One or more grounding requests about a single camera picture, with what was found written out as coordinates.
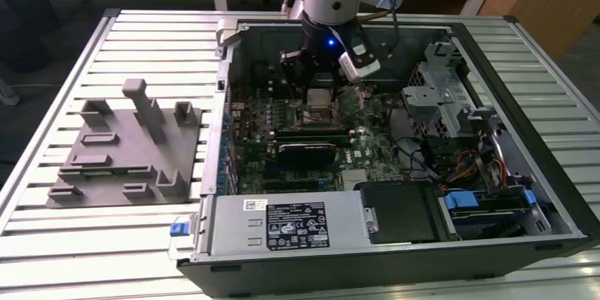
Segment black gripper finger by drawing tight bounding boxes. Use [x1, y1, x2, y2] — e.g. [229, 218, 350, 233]
[280, 49, 313, 104]
[329, 64, 346, 104]

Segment silver CPU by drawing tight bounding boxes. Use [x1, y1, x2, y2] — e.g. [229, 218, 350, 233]
[306, 88, 333, 108]

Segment metal socket cover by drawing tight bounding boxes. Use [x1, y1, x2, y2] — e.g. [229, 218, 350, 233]
[341, 84, 372, 122]

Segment wire locking lever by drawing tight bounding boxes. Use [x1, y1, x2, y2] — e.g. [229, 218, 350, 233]
[342, 101, 366, 120]

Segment CPU socket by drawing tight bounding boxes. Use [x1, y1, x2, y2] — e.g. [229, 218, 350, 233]
[288, 98, 345, 131]

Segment black RAM slot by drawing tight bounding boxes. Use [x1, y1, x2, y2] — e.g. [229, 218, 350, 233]
[276, 137, 353, 143]
[276, 141, 354, 148]
[274, 130, 352, 136]
[274, 133, 353, 139]

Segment green motherboard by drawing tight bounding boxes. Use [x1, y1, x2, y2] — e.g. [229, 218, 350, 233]
[222, 81, 409, 195]

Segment silver drive cage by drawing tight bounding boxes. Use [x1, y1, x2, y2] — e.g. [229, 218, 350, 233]
[400, 41, 500, 146]

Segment black graphics card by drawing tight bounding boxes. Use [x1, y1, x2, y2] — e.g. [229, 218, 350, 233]
[276, 142, 337, 170]

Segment silver chipset heatsink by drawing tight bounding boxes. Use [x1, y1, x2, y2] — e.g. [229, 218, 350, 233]
[341, 169, 370, 189]

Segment black plastic shroud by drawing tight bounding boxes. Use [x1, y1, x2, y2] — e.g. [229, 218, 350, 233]
[358, 180, 458, 244]

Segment grey parts rack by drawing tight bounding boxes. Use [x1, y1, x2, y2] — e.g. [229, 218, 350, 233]
[45, 77, 204, 209]

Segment hard disk in blue carrier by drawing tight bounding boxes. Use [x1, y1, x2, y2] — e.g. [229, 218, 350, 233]
[440, 189, 538, 241]

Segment silver power supply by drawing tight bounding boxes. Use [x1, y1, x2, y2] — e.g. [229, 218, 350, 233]
[205, 193, 370, 257]

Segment green RAM stick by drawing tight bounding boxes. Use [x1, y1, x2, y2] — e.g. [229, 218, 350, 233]
[77, 168, 133, 176]

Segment black PC case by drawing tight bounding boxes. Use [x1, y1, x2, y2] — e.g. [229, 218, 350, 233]
[174, 15, 600, 299]

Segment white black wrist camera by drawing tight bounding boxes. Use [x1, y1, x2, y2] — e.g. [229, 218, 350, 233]
[337, 34, 381, 82]

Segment grey camera box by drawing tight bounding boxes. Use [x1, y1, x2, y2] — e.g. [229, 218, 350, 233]
[280, 0, 306, 20]

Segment brass ended camera cable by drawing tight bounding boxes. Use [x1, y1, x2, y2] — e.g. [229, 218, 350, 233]
[354, 11, 393, 22]

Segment black camera cable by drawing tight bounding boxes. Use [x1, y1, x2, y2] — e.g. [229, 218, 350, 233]
[372, 0, 402, 58]

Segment black cable bundle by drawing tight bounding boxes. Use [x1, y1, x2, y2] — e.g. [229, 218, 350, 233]
[393, 134, 458, 183]

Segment orange yellow power wires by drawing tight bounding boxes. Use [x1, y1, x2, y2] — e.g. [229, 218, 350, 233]
[440, 129, 512, 190]

